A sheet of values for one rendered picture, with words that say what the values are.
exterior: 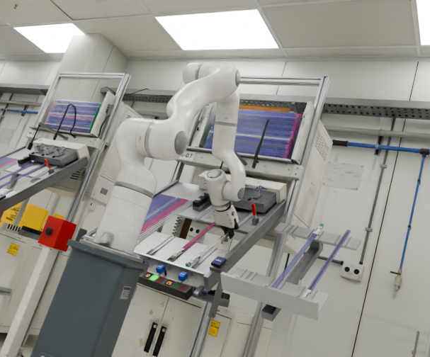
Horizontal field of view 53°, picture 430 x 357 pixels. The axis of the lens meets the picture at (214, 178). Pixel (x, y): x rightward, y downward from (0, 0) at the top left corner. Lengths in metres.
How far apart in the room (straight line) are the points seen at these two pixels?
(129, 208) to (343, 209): 2.58
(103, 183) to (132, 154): 1.82
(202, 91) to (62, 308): 0.80
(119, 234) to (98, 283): 0.14
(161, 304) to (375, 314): 1.81
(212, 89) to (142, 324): 1.18
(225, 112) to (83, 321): 0.92
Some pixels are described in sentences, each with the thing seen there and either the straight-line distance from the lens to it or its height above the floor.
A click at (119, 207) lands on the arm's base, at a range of 1.24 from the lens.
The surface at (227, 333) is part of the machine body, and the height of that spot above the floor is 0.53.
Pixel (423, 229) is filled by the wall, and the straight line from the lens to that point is 3.50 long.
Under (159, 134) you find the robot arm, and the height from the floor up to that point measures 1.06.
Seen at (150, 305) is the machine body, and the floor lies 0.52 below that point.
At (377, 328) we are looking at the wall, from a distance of 3.42.
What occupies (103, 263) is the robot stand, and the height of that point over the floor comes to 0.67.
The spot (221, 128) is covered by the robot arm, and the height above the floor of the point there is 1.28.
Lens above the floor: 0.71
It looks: 13 degrees up
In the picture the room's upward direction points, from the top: 18 degrees clockwise
